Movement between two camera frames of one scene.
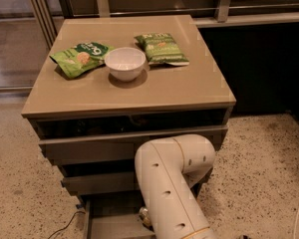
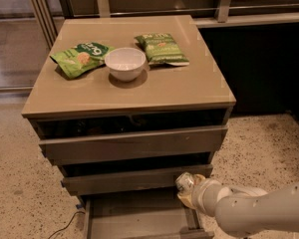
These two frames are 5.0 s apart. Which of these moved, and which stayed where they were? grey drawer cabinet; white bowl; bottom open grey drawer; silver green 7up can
Moved: silver green 7up can
Stayed: white bowl; grey drawer cabinet; bottom open grey drawer
